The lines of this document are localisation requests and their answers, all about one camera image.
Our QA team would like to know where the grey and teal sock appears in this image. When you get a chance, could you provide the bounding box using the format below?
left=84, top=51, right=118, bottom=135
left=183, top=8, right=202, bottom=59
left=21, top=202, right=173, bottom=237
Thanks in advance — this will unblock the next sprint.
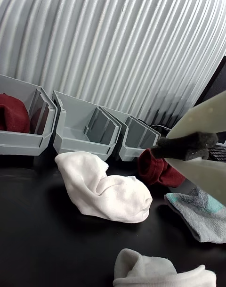
left=164, top=187, right=226, bottom=244

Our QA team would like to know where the cream gripper right finger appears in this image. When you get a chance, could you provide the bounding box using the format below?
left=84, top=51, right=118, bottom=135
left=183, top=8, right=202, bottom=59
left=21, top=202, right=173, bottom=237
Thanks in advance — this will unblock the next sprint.
left=150, top=148, right=226, bottom=207

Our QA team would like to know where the black cable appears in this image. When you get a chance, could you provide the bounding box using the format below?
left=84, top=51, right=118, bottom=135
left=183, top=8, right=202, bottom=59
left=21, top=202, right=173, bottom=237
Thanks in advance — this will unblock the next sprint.
left=138, top=119, right=172, bottom=133

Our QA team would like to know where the cream gripper left finger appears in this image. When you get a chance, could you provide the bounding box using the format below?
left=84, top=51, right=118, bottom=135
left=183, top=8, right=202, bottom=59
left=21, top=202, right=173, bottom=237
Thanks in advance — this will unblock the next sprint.
left=154, top=90, right=226, bottom=149

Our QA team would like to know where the white folded sock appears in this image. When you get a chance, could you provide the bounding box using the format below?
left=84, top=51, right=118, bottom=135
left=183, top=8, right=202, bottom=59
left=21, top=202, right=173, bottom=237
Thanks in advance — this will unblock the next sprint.
left=113, top=248, right=217, bottom=287

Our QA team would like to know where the dark red sock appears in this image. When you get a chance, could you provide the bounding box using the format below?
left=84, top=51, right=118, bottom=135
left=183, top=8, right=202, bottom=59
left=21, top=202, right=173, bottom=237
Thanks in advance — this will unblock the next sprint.
left=137, top=148, right=186, bottom=188
left=0, top=93, right=31, bottom=134

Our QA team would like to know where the black flat panel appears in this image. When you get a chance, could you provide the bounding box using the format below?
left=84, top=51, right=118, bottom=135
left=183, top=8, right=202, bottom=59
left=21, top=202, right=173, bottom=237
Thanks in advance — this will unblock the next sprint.
left=194, top=56, right=226, bottom=105

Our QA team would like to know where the grey plastic storage bin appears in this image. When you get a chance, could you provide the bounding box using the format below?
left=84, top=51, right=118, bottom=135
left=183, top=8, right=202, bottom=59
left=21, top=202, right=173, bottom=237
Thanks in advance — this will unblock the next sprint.
left=51, top=90, right=122, bottom=161
left=0, top=74, right=58, bottom=156
left=100, top=106, right=161, bottom=162

